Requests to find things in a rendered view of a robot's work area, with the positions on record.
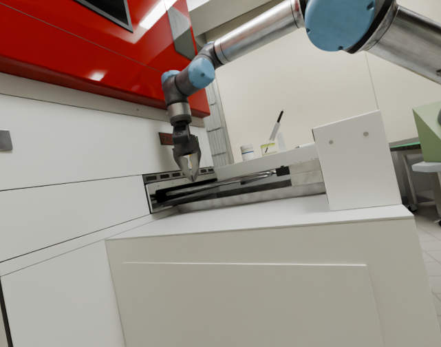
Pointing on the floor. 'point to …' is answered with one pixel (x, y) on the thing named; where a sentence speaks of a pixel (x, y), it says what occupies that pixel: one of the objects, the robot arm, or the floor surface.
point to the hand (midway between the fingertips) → (192, 177)
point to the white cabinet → (277, 288)
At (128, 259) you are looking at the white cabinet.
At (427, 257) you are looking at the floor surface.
